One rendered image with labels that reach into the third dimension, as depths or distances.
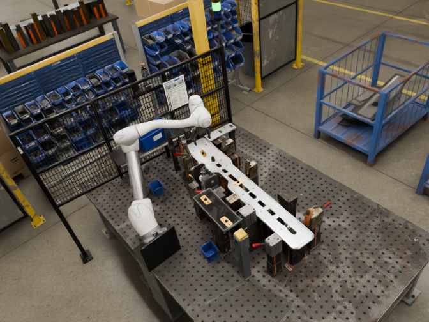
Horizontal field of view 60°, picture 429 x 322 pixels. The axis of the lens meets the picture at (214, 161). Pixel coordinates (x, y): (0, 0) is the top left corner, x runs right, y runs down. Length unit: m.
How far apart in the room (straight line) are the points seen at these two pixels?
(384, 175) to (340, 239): 1.69
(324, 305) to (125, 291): 1.84
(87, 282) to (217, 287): 1.58
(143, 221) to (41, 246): 1.89
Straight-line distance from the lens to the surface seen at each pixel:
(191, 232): 2.94
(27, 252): 4.41
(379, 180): 4.34
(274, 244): 2.36
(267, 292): 2.60
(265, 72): 5.76
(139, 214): 2.68
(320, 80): 4.31
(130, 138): 2.76
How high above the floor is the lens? 2.98
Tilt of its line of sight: 41 degrees down
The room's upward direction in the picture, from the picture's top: 10 degrees counter-clockwise
